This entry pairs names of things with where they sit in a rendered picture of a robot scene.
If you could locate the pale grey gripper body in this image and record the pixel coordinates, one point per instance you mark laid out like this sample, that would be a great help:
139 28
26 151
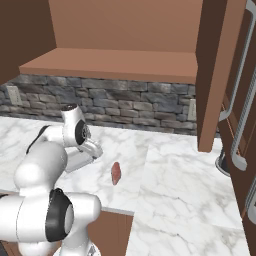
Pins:
79 161

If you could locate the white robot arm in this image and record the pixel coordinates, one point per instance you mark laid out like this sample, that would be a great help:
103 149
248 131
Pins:
40 170

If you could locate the brown base cabinet front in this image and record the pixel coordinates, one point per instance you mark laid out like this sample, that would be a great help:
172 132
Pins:
111 233

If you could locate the dark brown cabinet door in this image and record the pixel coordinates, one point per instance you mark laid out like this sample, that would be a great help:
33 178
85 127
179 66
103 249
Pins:
23 30

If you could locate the brown open cabinet door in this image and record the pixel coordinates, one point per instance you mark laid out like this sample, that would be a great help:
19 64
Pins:
213 66

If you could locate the dark round grey-rimmed object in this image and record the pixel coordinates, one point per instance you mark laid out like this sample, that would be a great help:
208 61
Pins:
222 164

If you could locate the pale wall outlet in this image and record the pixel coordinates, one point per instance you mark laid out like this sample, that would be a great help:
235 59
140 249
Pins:
192 110
14 95

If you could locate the open brown wall cabinet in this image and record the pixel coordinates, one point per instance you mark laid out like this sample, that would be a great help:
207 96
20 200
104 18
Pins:
116 63

